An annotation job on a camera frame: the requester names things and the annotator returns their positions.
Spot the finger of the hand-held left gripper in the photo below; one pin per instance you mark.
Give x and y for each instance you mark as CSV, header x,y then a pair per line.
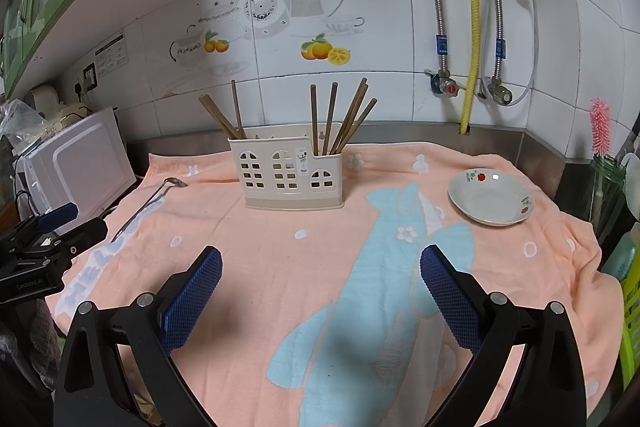
x,y
57,212
85,232

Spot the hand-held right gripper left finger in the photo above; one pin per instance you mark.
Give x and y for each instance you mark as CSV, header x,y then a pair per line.
x,y
192,297

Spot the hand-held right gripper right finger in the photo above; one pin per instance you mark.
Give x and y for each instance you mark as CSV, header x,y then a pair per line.
x,y
450,302

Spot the beige plastic utensil holder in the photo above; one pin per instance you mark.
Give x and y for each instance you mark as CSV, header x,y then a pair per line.
x,y
295,202

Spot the group of wooden chopsticks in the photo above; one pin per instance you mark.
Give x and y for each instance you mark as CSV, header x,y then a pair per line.
x,y
330,117

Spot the person's left forearm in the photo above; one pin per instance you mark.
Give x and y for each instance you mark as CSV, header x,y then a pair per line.
x,y
35,342

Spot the white microwave oven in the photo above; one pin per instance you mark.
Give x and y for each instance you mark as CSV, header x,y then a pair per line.
x,y
85,162

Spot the peach printed towel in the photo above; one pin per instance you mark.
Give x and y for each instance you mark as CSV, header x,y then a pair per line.
x,y
280,267

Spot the clear plastic bag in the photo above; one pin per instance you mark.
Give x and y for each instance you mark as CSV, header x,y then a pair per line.
x,y
20,119

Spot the long metal spoon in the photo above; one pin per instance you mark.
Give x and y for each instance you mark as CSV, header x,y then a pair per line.
x,y
175,181

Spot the white floral dish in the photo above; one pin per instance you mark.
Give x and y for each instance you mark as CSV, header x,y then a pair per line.
x,y
490,202

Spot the cream white appliance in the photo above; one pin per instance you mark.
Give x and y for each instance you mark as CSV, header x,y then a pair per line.
x,y
45,96

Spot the pale green plastic bottle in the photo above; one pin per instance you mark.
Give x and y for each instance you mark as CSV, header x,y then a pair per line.
x,y
622,257

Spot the green plastic basket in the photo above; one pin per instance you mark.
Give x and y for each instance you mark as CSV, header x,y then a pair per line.
x,y
631,317

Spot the green glass jar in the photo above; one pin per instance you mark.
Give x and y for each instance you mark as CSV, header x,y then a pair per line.
x,y
607,187

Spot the metal water valve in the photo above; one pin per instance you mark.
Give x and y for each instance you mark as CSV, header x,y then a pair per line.
x,y
500,94

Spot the white plastic spatula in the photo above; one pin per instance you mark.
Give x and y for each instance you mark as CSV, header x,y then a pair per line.
x,y
634,177

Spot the pink bottle brush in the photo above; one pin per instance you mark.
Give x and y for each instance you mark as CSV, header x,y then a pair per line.
x,y
600,122

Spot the black wall socket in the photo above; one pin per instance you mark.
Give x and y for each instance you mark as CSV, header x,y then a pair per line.
x,y
89,77

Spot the white wall label sticker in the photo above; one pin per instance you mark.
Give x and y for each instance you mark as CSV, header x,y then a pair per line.
x,y
110,56

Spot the green wall cabinet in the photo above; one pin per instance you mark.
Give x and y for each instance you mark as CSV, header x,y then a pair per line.
x,y
30,7

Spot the teapot and orange wall decal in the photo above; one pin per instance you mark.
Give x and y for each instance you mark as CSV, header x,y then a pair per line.
x,y
310,2

